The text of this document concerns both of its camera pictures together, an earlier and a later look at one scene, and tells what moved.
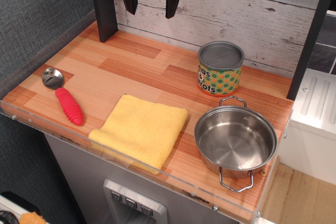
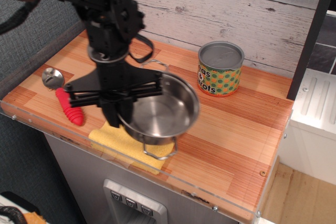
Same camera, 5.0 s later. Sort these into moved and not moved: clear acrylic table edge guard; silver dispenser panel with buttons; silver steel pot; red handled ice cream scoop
Moved: silver steel pot
Not moved: clear acrylic table edge guard; silver dispenser panel with buttons; red handled ice cream scoop
